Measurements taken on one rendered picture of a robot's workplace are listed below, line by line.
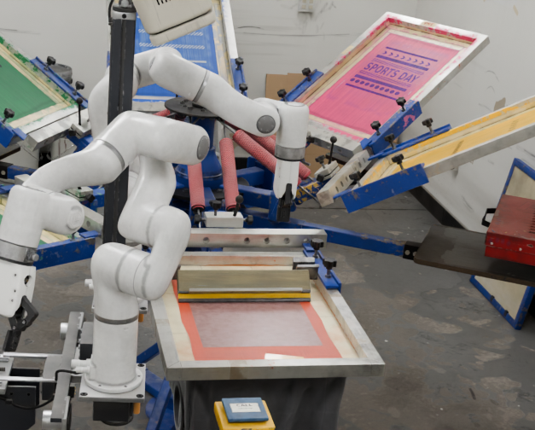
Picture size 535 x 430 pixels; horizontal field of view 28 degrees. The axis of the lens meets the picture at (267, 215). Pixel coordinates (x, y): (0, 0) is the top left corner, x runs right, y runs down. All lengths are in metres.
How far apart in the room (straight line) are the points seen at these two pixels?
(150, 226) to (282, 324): 0.98
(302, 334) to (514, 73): 3.37
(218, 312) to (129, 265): 0.98
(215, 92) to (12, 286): 0.83
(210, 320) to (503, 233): 1.09
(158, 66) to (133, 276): 0.59
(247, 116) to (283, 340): 0.76
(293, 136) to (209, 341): 0.68
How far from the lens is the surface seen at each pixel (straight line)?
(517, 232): 3.68
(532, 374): 5.25
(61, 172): 2.13
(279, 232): 3.57
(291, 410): 3.00
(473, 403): 4.89
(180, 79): 2.56
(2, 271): 1.99
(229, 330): 3.05
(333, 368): 2.85
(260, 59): 7.45
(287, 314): 3.18
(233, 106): 2.54
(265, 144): 4.02
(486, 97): 6.48
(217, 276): 3.23
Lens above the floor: 2.29
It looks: 20 degrees down
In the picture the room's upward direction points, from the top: 5 degrees clockwise
